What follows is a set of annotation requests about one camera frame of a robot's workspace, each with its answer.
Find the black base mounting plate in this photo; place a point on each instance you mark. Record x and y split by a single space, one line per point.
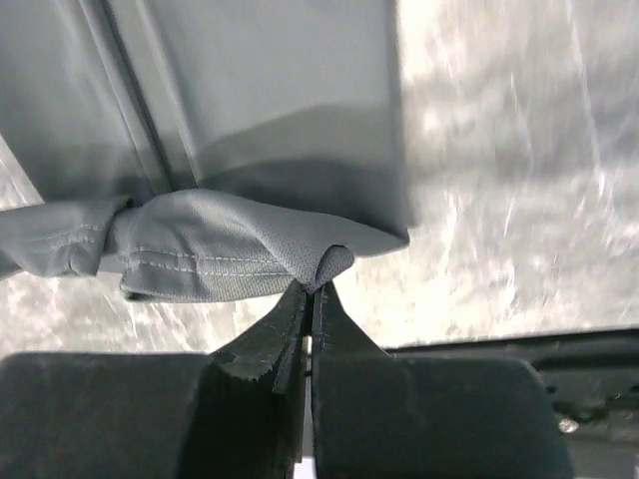
591 377

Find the dark grey t-shirt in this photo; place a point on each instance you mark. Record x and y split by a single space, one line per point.
203 150

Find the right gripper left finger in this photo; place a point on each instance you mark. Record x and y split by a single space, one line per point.
235 413

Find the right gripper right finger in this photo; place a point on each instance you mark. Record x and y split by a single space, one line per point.
378 415

